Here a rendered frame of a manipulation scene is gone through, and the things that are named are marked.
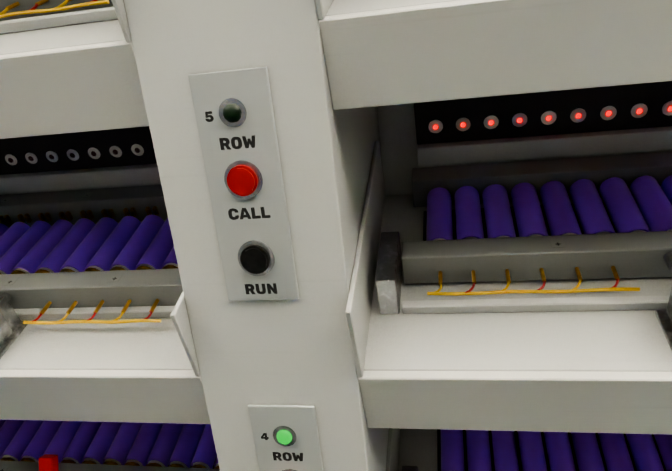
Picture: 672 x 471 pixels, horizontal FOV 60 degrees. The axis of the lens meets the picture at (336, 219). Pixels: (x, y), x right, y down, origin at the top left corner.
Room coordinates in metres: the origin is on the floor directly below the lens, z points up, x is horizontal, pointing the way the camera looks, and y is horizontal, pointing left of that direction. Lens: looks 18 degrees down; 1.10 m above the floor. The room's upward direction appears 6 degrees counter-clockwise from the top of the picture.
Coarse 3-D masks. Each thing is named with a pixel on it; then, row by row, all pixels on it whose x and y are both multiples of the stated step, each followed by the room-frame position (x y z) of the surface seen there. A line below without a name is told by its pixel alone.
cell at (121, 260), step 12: (156, 216) 0.45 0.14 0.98; (144, 228) 0.44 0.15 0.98; (156, 228) 0.44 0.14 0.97; (132, 240) 0.42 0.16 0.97; (144, 240) 0.42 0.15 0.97; (120, 252) 0.41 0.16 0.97; (132, 252) 0.41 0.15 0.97; (144, 252) 0.42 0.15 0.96; (120, 264) 0.40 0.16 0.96; (132, 264) 0.40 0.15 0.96
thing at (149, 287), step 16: (64, 272) 0.39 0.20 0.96; (80, 272) 0.39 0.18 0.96; (96, 272) 0.38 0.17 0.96; (112, 272) 0.38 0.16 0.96; (128, 272) 0.38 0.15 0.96; (144, 272) 0.37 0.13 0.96; (160, 272) 0.37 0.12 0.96; (176, 272) 0.37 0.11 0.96; (0, 288) 0.38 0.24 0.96; (16, 288) 0.38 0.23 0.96; (32, 288) 0.38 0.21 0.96; (48, 288) 0.37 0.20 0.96; (64, 288) 0.37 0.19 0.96; (80, 288) 0.37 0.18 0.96; (96, 288) 0.37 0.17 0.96; (112, 288) 0.36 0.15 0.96; (128, 288) 0.36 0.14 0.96; (144, 288) 0.36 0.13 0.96; (160, 288) 0.36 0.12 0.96; (176, 288) 0.36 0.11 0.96; (16, 304) 0.38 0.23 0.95; (32, 304) 0.38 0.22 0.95; (48, 304) 0.38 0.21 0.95; (64, 304) 0.38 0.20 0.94; (80, 304) 0.37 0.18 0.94; (96, 304) 0.37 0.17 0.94; (112, 304) 0.37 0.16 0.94; (128, 304) 0.36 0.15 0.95; (144, 304) 0.36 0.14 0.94; (160, 304) 0.36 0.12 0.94; (80, 320) 0.36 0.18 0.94; (96, 320) 0.35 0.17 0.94; (112, 320) 0.35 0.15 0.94; (128, 320) 0.35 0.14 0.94; (144, 320) 0.35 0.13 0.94; (160, 320) 0.34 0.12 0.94
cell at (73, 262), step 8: (96, 224) 0.45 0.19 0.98; (104, 224) 0.45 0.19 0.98; (112, 224) 0.46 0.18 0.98; (96, 232) 0.44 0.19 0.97; (104, 232) 0.45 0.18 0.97; (88, 240) 0.43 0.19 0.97; (96, 240) 0.43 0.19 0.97; (104, 240) 0.44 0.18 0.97; (80, 248) 0.42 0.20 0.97; (88, 248) 0.42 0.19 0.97; (96, 248) 0.43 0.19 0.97; (72, 256) 0.41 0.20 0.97; (80, 256) 0.41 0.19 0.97; (88, 256) 0.42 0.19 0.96; (64, 264) 0.41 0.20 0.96; (72, 264) 0.41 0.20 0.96; (80, 264) 0.41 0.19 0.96
